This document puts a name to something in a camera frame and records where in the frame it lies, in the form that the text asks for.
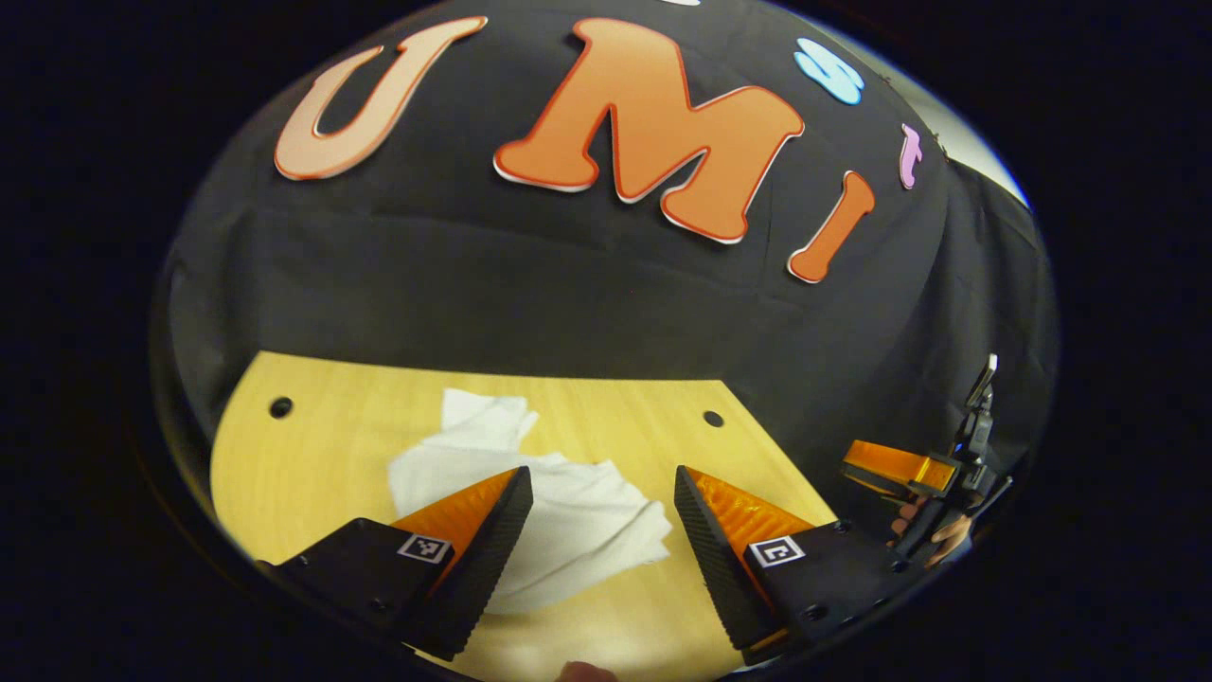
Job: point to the white jeans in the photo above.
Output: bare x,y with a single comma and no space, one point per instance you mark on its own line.
578,521

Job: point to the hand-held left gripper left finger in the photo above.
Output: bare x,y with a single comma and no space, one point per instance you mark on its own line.
483,559

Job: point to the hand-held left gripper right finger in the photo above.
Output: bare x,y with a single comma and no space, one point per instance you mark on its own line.
720,559

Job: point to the black backdrop cloth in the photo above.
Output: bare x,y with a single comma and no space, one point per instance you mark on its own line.
568,284

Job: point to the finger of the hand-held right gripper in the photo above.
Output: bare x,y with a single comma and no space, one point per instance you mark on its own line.
895,462

